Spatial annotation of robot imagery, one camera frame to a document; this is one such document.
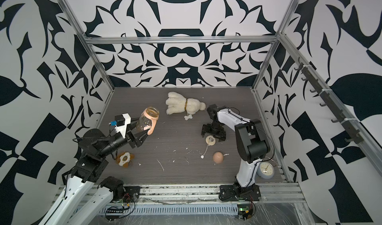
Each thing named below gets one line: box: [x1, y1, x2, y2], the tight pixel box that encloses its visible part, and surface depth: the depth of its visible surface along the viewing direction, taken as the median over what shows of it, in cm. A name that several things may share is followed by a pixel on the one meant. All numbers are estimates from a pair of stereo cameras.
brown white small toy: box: [115, 151, 136, 169], surface depth 84 cm
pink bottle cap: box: [212, 151, 224, 164], surface depth 85 cm
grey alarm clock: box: [256, 161, 275, 180], surface depth 79 cm
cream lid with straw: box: [200, 135, 217, 159], surface depth 92 cm
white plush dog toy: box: [165, 91, 207, 115], surface depth 102 cm
